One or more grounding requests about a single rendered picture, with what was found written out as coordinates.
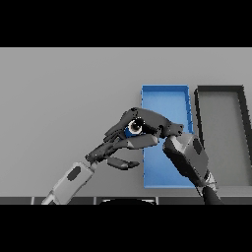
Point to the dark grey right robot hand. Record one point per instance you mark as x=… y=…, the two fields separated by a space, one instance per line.
x=154 y=119

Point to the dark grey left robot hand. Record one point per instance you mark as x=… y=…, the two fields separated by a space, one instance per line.
x=141 y=141

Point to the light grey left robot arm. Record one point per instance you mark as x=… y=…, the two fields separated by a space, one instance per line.
x=67 y=182

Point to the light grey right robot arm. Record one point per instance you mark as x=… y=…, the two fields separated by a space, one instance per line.
x=187 y=154

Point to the blue bin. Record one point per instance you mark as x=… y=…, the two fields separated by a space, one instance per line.
x=164 y=101

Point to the dark grey bin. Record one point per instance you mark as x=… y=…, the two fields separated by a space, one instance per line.
x=226 y=138

